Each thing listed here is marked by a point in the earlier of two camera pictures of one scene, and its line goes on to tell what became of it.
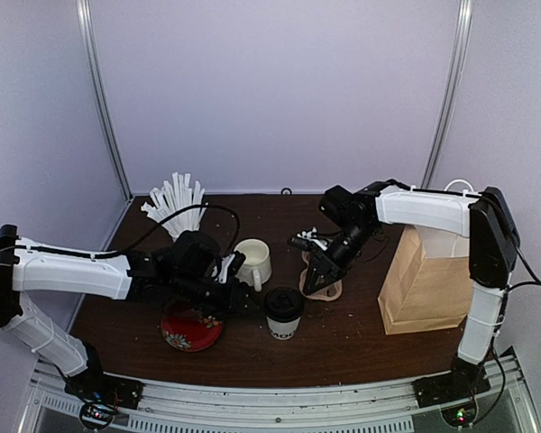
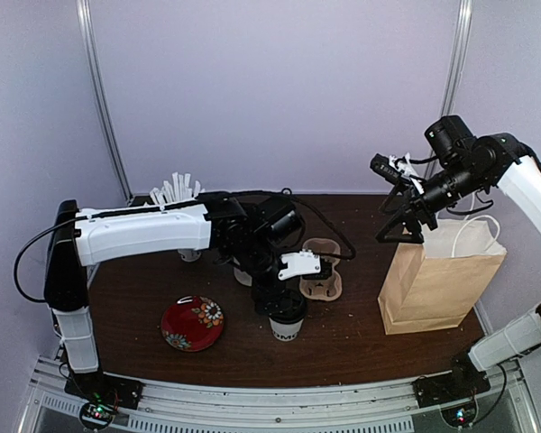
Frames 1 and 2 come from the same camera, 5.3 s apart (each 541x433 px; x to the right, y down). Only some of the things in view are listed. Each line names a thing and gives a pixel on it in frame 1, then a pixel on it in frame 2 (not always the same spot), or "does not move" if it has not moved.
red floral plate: x=189 y=331 does not move
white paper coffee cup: x=283 y=330 does not move
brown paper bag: x=428 y=284 does not move
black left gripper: x=233 y=301 to x=260 y=293
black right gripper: x=330 y=267 to x=415 y=201
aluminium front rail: x=46 y=406 does not move
